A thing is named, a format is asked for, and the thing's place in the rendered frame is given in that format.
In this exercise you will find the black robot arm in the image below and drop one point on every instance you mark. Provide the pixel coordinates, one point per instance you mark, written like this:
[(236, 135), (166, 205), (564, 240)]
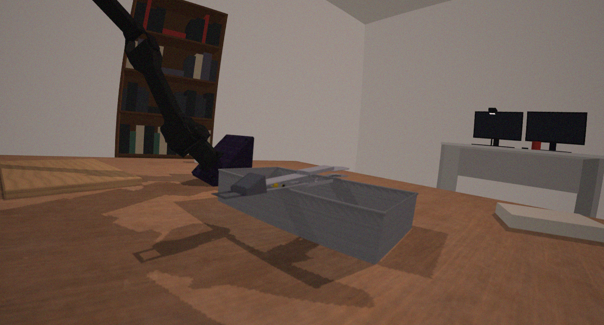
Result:
[(180, 132)]

